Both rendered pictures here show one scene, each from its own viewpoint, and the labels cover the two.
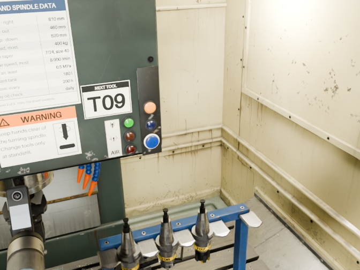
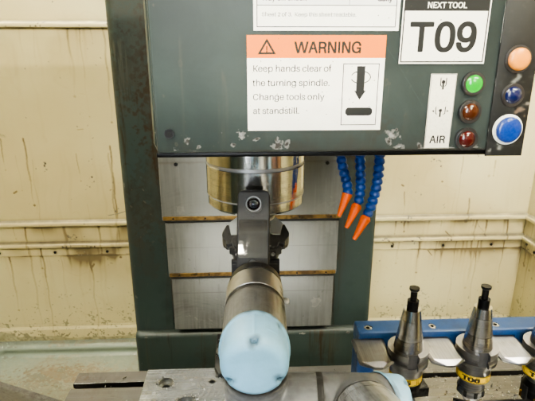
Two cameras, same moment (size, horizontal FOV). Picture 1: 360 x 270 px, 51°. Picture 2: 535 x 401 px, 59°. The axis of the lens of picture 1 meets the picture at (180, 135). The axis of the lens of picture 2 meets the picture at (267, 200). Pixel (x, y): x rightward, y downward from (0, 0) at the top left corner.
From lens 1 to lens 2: 35 cm
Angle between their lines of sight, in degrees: 18
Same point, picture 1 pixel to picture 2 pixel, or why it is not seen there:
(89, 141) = (397, 110)
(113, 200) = (354, 291)
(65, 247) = not seen: hidden behind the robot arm
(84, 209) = (312, 294)
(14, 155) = (272, 111)
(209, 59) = not seen: hidden behind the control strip
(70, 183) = (299, 251)
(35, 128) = (313, 68)
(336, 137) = not seen: outside the picture
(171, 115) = (449, 189)
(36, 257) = (275, 301)
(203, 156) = (489, 260)
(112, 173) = (360, 249)
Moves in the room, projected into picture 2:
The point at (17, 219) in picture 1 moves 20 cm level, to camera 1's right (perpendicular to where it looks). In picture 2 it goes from (247, 242) to (398, 260)
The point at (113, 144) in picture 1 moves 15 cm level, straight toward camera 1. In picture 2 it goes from (438, 122) to (476, 148)
